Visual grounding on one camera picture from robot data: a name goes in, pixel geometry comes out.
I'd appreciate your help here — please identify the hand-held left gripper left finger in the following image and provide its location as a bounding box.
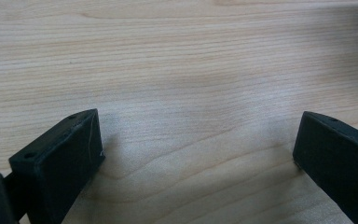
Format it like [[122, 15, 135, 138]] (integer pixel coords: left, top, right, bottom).
[[8, 108, 106, 224]]

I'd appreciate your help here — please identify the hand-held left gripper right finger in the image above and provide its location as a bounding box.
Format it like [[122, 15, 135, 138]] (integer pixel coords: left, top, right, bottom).
[[292, 110, 358, 224]]

